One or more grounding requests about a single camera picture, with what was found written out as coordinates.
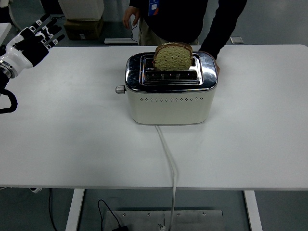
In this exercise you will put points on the person's left hand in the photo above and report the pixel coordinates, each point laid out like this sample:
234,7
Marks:
217,67

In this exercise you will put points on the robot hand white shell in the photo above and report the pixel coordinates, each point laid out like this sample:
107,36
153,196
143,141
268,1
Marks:
18,56

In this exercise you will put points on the person's right hand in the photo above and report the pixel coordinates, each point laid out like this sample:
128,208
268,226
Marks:
128,16

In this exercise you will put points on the cream and chrome toaster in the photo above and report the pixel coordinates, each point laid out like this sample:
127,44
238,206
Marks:
168,108

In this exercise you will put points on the silver toaster lever knob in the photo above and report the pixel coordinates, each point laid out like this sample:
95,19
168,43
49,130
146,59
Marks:
119,89

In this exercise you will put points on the blue badge card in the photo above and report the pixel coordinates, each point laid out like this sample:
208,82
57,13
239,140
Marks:
154,7

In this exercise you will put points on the white side table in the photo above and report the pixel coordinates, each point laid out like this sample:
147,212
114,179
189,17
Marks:
4,31

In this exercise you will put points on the grey floor socket plate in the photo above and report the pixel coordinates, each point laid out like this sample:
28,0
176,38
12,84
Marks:
236,40

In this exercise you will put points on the brown bread slice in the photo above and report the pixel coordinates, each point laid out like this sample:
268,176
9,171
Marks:
172,59

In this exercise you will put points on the brown cardboard box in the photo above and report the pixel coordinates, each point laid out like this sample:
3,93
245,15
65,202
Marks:
83,29

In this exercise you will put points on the person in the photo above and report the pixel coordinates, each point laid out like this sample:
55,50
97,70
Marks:
178,19

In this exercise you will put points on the black case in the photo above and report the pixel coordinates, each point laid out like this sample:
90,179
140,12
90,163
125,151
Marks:
50,6

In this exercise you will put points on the small white clip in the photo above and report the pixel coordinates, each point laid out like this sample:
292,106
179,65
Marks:
36,189

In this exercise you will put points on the white table leg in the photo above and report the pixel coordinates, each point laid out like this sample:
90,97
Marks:
75,209
252,209

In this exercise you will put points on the grey metal plate with screws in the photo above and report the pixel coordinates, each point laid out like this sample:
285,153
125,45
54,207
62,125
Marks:
197,220

